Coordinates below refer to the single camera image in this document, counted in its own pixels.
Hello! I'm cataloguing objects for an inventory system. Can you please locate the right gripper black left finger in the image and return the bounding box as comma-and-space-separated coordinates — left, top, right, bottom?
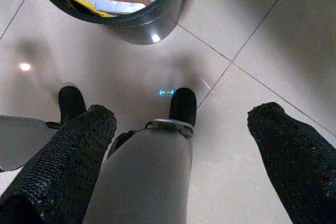
0, 104, 118, 224

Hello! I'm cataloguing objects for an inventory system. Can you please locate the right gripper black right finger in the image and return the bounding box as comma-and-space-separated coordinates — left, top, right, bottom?
247, 102, 336, 224

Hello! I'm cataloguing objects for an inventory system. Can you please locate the yellow paper packet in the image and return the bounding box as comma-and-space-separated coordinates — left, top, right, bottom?
70, 0, 116, 18

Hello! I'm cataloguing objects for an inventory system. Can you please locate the black round rubbish bin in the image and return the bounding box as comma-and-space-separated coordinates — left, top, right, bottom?
30, 0, 188, 46

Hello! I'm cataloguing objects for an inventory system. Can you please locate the white paper sheet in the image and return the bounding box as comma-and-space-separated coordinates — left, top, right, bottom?
95, 0, 147, 16

